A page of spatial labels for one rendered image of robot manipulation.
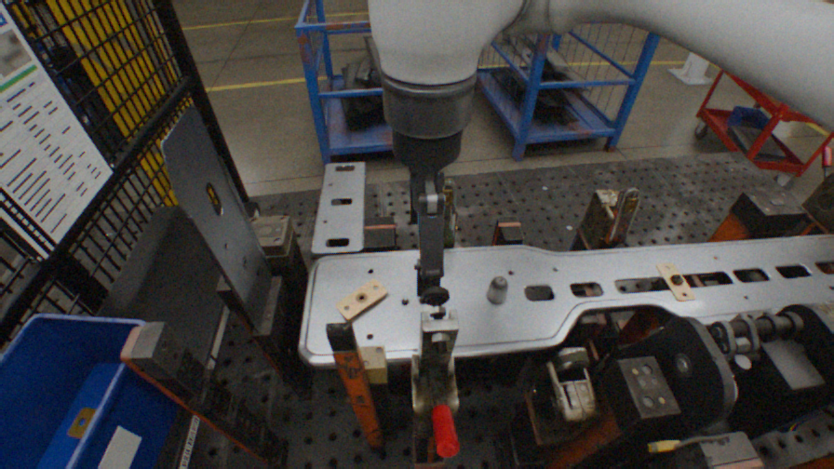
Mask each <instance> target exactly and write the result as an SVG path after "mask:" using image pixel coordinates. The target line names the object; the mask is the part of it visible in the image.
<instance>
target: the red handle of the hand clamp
mask: <svg viewBox="0 0 834 469"><path fill-rule="evenodd" d="M427 374H428V380H429V386H430V392H431V398H432V404H433V410H432V421H433V426H434V433H435V440H436V446H437V453H438V454H439V455H440V456H442V457H451V456H453V455H455V454H456V453H457V452H458V451H459V442H458V437H457V434H456V429H455V425H454V420H453V417H452V412H451V408H450V407H449V406H448V402H447V397H446V393H445V389H444V384H443V380H442V376H441V371H440V367H434V368H427Z"/></svg>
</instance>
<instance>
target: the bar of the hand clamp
mask: <svg viewBox="0 0 834 469"><path fill-rule="evenodd" d="M422 296H423V302H424V303H426V304H427V305H430V306H432V308H430V309H429V312H428V311H421V322H420V340H419V359H418V361H419V375H420V377H424V376H425V371H426V368H434V367H440V371H441V375H446V372H447V369H448V366H449V363H450V360H451V355H452V351H453V348H454V345H455V343H456V339H457V336H458V333H459V329H460V326H459V320H458V314H457V310H456V309H450V310H449V315H448V319H443V317H444V316H446V313H447V312H446V307H442V304H445V303H446V302H447V301H448V300H449V299H450V292H449V291H448V290H447V289H446V288H443V287H431V288H427V289H426V290H425V291H424V292H423V294H422ZM429 316H430V317H432V318H434V320H429Z"/></svg>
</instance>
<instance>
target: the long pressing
mask: <svg viewBox="0 0 834 469"><path fill-rule="evenodd" d="M714 257H717V258H718V259H717V260H716V259H714ZM417 259H420V250H407V251H391V252H374V253H357V254H341V255H329V256H325V257H322V258H320V259H318V260H317V261H315V262H314V263H313V264H312V266H311V267H310V269H309V273H308V278H307V285H306V291H305V297H304V304H303V315H302V322H301V328H300V335H299V341H298V355H299V357H300V359H301V360H302V362H303V363H304V364H305V365H306V366H307V367H309V368H311V369H336V368H337V367H336V365H335V362H334V360H333V357H332V355H331V349H330V344H329V342H328V339H327V336H326V330H325V326H326V323H340V322H352V324H353V328H354V331H355V334H356V341H357V342H358V344H359V348H360V346H369V345H384V346H385V352H386V359H387V363H388V366H395V365H408V364H411V354H418V359H419V340H420V322H421V311H428V312H429V309H430V308H432V306H430V305H427V304H426V303H424V304H421V303H420V299H421V297H417V270H414V267H413V264H417ZM670 262H671V263H674V264H675V266H676V267H677V269H678V270H679V272H680V274H681V275H701V274H712V273H725V274H726V275H727V276H728V277H729V278H730V279H731V281H732V284H731V285H721V286H712V287H701V288H691V290H692V292H693V294H694V295H695V297H696V299H695V300H694V301H677V299H676V298H675V296H674V295H673V293H672V291H671V290H670V289H669V290H662V291H652V292H641V293H630V294H622V293H620V292H619V291H618V290H617V288H616V286H615V285H614V282H615V281H624V280H635V279H646V278H657V277H660V278H663V277H662V276H661V274H660V272H659V271H658V269H657V268H656V265H657V264H658V263H670ZM827 262H834V234H816V235H803V236H789V237H776V238H762V239H748V240H735V241H721V242H707V243H694V244H680V245H666V246H652V247H638V248H611V249H597V250H582V251H567V252H554V251H549V250H545V249H541V248H535V247H531V246H526V245H505V246H489V247H472V248H444V270H445V274H444V277H442V278H441V281H440V286H441V287H443V288H446V289H447V290H448V291H449V292H450V299H449V300H448V301H447V302H446V303H445V304H442V307H446V312H447V313H446V316H444V317H443V319H448V315H449V310H450V309H456V310H457V314H458V320H459V326H460V329H459V333H458V336H457V339H456V343H455V345H454V348H453V351H452V353H453V359H454V361H460V360H471V359H483V358H495V357H505V356H516V355H536V354H545V353H551V352H554V351H557V349H559V348H560V347H561V346H562V345H563V343H564V342H565V341H566V339H567V338H568V336H569V335H570V333H571V331H572V329H573V327H574V326H575V324H576V322H577V321H578V320H579V319H580V318H581V317H583V316H585V315H597V314H607V313H617V312H627V311H637V310H652V311H655V312H657V313H660V314H662V315H664V316H666V317H668V318H669V319H672V318H674V317H679V316H687V315H688V316H692V317H695V318H696V319H698V320H699V321H701V323H703V324H704V326H705V327H706V329H710V327H711V324H712V323H713V322H715V321H720V320H723V321H726V322H728V323H729V322H730V321H731V320H732V319H733V318H734V317H735V316H737V315H738V314H740V313H746V312H754V311H762V310H771V311H772V312H773V314H774V315H775V314H777V313H778V312H779V311H781V310H782V309H783V308H784V307H786V306H788V305H790V304H796V303H810V304H813V305H821V304H829V303H834V290H833V289H831V288H830V287H833V288H834V275H826V274H824V273H822V272H821V271H820V270H819V268H818V267H817V266H816V264H817V263H827ZM796 265H799V266H802V267H803V268H804V269H805V270H806V271H807V272H808V273H809V274H810V276H807V277H798V278H789V279H787V278H784V277H783V276H781V275H780V274H779V273H778V272H777V270H776V269H775V268H776V267H786V266H796ZM554 268H557V269H558V272H555V271H554V270H553V269H554ZM755 269H759V270H762V271H763V272H764V273H765V274H766V275H767V276H768V278H769V281H760V282H750V283H742V282H740V281H739V280H738V279H737V277H736V276H735V275H734V274H733V272H734V271H744V270H755ZM368 270H373V273H372V274H369V273H368ZM509 272H513V273H514V274H513V275H510V274H509ZM498 275H500V276H503V277H504V278H505V279H506V280H507V282H508V291H507V294H506V297H505V301H504V302H503V303H500V304H494V303H492V302H490V301H489V300H488V298H487V292H488V289H489V285H490V282H491V281H492V279H493V278H494V277H495V276H498ZM371 279H377V280H378V281H379V282H380V283H381V284H382V285H383V286H384V287H385V288H386V289H387V293H386V294H385V295H383V296H382V297H381V298H380V299H379V300H377V301H375V302H374V303H373V304H371V305H370V306H368V307H367V308H366V309H364V310H363V311H361V312H360V313H359V314H357V315H355V316H354V317H352V318H351V319H346V318H345V317H344V316H343V315H342V314H341V313H340V311H339V310H338V309H337V308H336V303H337V302H339V301H341V300H342V299H344V298H345V297H347V296H348V295H350V294H351V293H353V292H354V291H356V290H357V289H359V288H361V287H362V286H364V285H365V284H367V283H368V282H369V281H371ZM663 279H664V278H663ZM588 283H595V284H597V285H598V286H599V288H600V290H601V292H602V295H601V296H597V297H586V298H576V297H575V296H574V295H573V294H572V290H571V285H576V284H588ZM539 287H549V288H551V290H552V292H553V295H554V300H551V301H529V300H527V298H526V295H525V292H524V289H525V288H539ZM744 296H746V297H747V299H745V298H744ZM404 299H407V300H408V301H409V303H408V304H407V305H404V304H402V301H403V300H404ZM369 334H372V335H373V338H372V339H370V340H369V339H368V338H367V336H368V335H369Z"/></svg>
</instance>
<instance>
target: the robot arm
mask: <svg viewBox="0 0 834 469"><path fill-rule="evenodd" d="M368 4H369V14H370V26H371V31H372V36H373V39H374V42H375V44H376V47H377V48H378V52H379V56H380V62H381V68H382V69H381V80H382V84H383V115H384V119H385V121H386V123H387V124H388V126H390V127H391V128H392V148H393V154H394V156H395V158H396V159H397V160H398V161H399V162H400V163H402V164H403V165H405V166H407V167H408V168H409V172H410V224H418V230H419V250H420V259H417V264H413V267H414V270H417V297H422V294H423V292H424V291H425V290H426V289H427V288H431V287H440V281H441V278H442V277H444V274H445V270H444V203H445V202H444V201H446V197H445V195H444V194H443V186H444V185H445V174H444V171H440V170H441V169H443V168H445V167H447V166H449V165H451V164H452V163H453V162H455V161H456V159H457V158H458V157H459V155H460V152H461V145H462V136H463V129H464V128H465V127H466V126H467V125H468V123H469V121H470V120H471V110H472V104H473V98H474V89H475V83H476V81H477V67H478V58H479V55H480V52H481V50H484V49H486V48H487V47H489V45H490V44H491V42H492V40H493V39H494V38H495V37H496V35H497V34H498V33H501V32H507V33H509V34H511V35H514V34H560V35H564V34H566V33H568V32H569V31H570V30H571V29H572V28H574V27H575V26H577V25H578V24H580V23H583V22H586V21H591V20H602V21H610V22H616V23H621V24H625V25H629V26H633V27H636V28H640V29H642V30H645V31H647V32H650V33H653V34H656V35H659V36H661V37H663V38H665V39H666V40H668V41H670V42H672V43H674V44H676V45H678V46H680V47H683V48H685V49H686V50H688V51H690V52H692V53H693V54H695V55H697V56H699V57H700V58H702V59H704V60H707V61H709V62H710V63H712V64H714V65H716V66H718V67H720V68H721V69H722V70H724V71H726V72H728V73H730V74H732V75H734V76H736V77H738V78H739V79H741V80H743V81H745V82H746V83H748V84H750V85H751V86H753V87H755V88H757V89H759V90H760V91H762V92H764V93H766V94H768V95H769V96H771V97H773V98H775V99H776V100H778V101H780V102H782V103H784V104H785V105H786V106H788V107H790V108H792V109H793V110H795V111H797V112H799V113H800V114H803V115H805V116H806V117H808V118H810V119H812V120H813V121H815V122H816V123H817V124H819V125H821V126H823V127H825V128H827V129H829V130H831V131H832V132H834V5H832V4H830V3H826V2H823V1H819V0H368Z"/></svg>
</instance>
